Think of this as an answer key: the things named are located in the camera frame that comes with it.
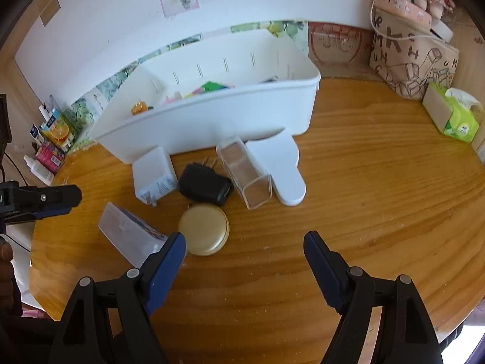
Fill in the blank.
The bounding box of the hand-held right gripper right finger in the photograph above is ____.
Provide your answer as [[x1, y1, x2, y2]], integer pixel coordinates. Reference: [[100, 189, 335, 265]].
[[303, 231, 444, 364]]

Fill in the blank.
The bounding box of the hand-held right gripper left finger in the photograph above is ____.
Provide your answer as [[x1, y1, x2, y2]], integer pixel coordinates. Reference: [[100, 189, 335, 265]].
[[47, 231, 187, 364]]

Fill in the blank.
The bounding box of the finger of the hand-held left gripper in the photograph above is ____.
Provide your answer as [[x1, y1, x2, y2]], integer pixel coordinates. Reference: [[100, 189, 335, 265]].
[[0, 182, 82, 224]]

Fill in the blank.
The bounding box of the translucent plastic case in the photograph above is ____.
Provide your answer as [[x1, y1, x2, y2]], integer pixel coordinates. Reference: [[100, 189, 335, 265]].
[[99, 202, 169, 270]]

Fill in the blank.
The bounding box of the round gold tin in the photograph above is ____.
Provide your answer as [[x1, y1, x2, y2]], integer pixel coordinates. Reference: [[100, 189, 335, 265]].
[[177, 203, 230, 256]]

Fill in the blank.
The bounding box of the black charger plug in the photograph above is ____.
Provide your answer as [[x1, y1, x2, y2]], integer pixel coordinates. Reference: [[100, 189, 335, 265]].
[[178, 155, 233, 207]]

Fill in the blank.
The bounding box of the white charger plug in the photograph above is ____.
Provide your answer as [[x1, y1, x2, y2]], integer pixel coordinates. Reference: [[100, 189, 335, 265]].
[[132, 147, 179, 207]]

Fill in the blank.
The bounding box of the white plastic paddle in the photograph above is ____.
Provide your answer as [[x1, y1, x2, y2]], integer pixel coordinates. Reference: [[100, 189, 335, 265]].
[[246, 128, 307, 206]]

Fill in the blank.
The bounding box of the clear rectangular plastic box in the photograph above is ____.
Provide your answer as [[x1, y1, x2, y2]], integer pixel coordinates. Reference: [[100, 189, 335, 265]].
[[216, 135, 273, 210]]

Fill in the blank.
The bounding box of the white plastic storage bin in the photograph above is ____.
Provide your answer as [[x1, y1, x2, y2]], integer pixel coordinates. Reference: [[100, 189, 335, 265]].
[[89, 28, 322, 164]]

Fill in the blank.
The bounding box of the multicoloured puzzle cube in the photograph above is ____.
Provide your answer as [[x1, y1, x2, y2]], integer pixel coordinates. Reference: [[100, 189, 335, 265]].
[[191, 81, 233, 97]]

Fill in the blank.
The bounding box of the person's left hand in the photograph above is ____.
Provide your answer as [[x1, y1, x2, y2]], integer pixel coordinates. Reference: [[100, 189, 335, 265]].
[[0, 242, 16, 312]]

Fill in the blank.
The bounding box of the white spray bottle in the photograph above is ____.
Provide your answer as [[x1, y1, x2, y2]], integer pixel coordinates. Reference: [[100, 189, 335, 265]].
[[23, 154, 54, 184]]

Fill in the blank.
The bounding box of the pink can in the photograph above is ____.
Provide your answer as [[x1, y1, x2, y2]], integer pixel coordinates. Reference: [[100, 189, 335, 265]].
[[35, 142, 66, 173]]

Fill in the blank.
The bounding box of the white blue tube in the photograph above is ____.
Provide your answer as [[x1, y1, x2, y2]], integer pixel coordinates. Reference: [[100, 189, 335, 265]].
[[30, 123, 46, 147]]

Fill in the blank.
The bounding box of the orange juice carton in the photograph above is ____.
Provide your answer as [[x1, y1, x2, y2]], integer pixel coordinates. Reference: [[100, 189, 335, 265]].
[[40, 108, 76, 150]]

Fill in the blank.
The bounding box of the brown tape patch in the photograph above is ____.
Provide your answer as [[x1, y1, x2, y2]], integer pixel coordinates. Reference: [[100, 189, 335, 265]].
[[40, 0, 61, 27]]

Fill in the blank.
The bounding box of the green tissue pack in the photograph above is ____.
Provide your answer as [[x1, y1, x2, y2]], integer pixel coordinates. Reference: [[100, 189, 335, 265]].
[[422, 82, 482, 144]]

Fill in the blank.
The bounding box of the printed canvas bag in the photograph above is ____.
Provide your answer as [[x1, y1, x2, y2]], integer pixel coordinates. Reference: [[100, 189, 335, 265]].
[[369, 11, 461, 101]]

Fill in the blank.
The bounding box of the cardboard with red drawing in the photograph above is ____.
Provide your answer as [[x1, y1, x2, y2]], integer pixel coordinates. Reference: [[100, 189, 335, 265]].
[[308, 21, 376, 72]]

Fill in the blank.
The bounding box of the small white adapter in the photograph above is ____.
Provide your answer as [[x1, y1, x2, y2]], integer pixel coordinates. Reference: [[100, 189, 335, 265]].
[[430, 18, 453, 42]]

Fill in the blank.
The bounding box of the black cable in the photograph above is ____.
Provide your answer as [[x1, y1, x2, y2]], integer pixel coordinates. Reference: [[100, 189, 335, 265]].
[[0, 152, 19, 186]]

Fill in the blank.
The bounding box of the white cable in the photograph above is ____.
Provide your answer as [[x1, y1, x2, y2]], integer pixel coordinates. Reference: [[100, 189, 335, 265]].
[[369, 0, 451, 40]]

